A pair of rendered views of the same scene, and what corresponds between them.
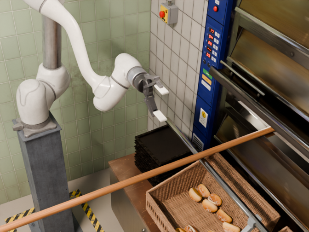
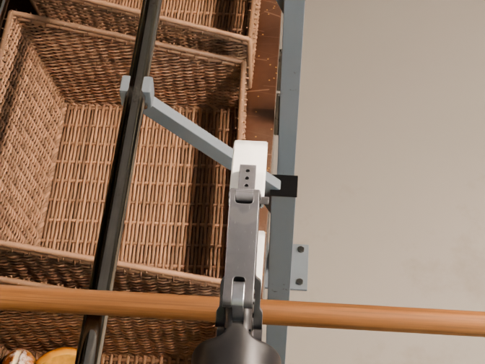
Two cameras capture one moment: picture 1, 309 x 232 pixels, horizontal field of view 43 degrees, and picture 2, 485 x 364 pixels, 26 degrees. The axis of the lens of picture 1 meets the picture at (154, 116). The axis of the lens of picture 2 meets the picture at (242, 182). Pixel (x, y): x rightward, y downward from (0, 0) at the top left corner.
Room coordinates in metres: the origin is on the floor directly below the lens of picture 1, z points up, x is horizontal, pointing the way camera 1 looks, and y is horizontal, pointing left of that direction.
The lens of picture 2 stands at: (1.79, 0.29, 2.27)
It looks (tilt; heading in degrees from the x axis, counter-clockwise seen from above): 52 degrees down; 213
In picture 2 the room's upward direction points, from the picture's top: straight up
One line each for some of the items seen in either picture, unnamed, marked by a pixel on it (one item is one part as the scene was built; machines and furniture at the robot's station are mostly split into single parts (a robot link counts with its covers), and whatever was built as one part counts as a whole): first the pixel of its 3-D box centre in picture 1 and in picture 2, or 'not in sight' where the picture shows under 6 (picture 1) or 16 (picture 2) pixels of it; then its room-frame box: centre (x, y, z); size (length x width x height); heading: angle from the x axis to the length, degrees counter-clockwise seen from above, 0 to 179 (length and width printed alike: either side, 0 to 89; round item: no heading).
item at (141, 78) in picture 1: (145, 86); (237, 347); (1.43, 0.04, 1.49); 0.09 x 0.07 x 0.08; 29
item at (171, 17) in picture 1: (168, 13); not in sight; (2.29, -0.06, 1.46); 0.10 x 0.07 x 0.10; 29
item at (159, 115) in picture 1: (160, 116); (247, 261); (1.31, -0.02, 1.42); 0.07 x 0.03 x 0.01; 29
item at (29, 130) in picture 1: (32, 121); not in sight; (1.72, 0.69, 1.03); 0.22 x 0.18 x 0.06; 123
